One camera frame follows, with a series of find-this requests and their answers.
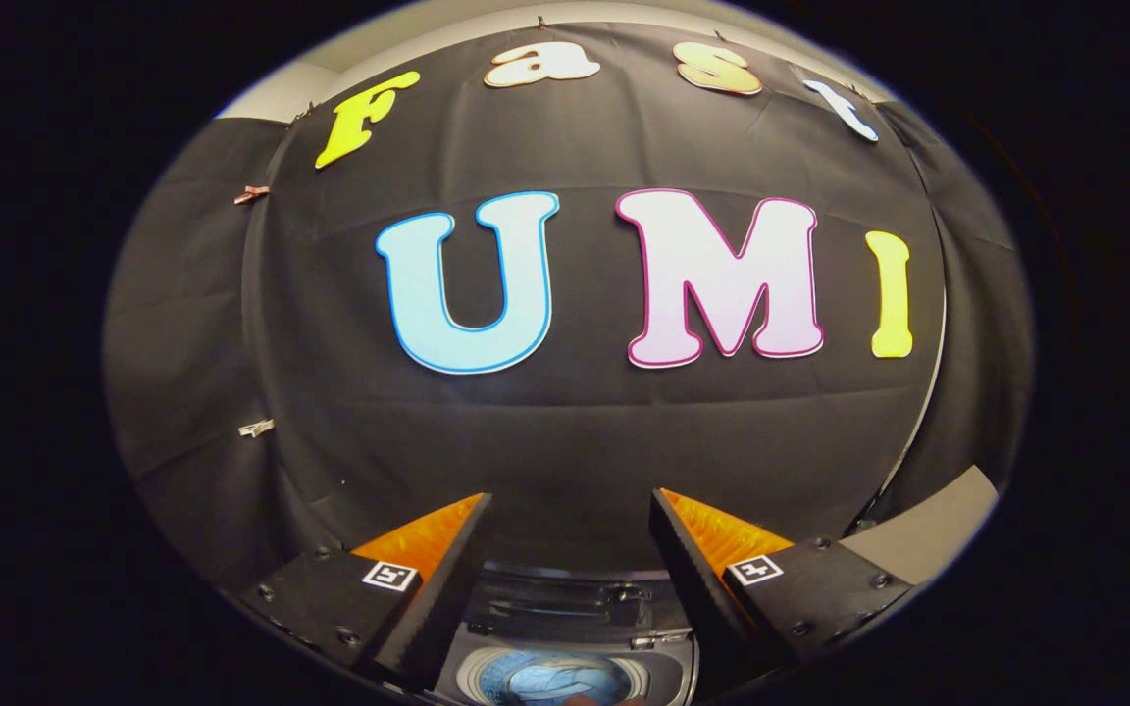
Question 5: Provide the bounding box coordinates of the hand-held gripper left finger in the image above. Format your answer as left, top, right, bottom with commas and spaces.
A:
236, 493, 495, 693

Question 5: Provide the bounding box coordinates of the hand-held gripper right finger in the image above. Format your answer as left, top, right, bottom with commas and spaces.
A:
649, 488, 913, 693

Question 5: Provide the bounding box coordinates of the dark grey washing machine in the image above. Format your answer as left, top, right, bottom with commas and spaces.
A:
428, 564, 705, 706

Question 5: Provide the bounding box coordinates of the light blue button shirt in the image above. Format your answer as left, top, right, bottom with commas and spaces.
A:
501, 655, 630, 705

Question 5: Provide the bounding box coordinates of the black backdrop cloth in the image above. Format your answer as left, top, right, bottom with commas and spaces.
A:
102, 20, 1035, 599

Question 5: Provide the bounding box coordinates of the grey metal cabinet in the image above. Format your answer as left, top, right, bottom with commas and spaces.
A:
840, 466, 1001, 589

